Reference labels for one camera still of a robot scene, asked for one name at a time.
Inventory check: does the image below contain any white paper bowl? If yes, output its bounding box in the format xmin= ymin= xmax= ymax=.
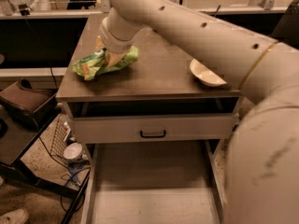
xmin=190 ymin=59 xmax=227 ymax=87

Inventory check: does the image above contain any green rice chip bag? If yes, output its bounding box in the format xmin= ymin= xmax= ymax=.
xmin=71 ymin=47 xmax=138 ymax=81

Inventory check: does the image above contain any white shoe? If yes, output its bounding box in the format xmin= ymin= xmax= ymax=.
xmin=0 ymin=208 xmax=29 ymax=224

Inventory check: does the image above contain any white cup on floor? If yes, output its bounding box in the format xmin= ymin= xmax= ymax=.
xmin=63 ymin=143 xmax=83 ymax=162

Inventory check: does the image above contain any upper drawer with black handle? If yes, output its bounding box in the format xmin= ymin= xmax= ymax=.
xmin=69 ymin=109 xmax=238 ymax=144

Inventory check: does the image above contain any brown bag on side table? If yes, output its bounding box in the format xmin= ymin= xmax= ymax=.
xmin=0 ymin=78 xmax=57 ymax=130

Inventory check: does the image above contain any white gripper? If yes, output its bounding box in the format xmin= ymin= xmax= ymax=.
xmin=96 ymin=18 xmax=133 ymax=67

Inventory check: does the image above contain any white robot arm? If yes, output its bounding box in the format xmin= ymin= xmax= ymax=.
xmin=100 ymin=0 xmax=299 ymax=224

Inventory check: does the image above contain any grey drawer cabinet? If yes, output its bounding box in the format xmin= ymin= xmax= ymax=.
xmin=55 ymin=12 xmax=247 ymax=224

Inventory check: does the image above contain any black side table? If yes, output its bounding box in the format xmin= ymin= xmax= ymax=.
xmin=0 ymin=107 xmax=90 ymax=224

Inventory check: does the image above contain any grey office chair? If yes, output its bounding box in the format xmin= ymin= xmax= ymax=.
xmin=270 ymin=0 xmax=299 ymax=49

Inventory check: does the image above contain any black cable on floor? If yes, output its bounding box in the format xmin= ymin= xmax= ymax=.
xmin=38 ymin=137 xmax=92 ymax=214

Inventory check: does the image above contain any wire basket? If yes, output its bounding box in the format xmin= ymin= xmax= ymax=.
xmin=50 ymin=116 xmax=72 ymax=166

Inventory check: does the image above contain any open middle drawer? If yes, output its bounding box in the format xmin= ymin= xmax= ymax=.
xmin=80 ymin=141 xmax=223 ymax=224

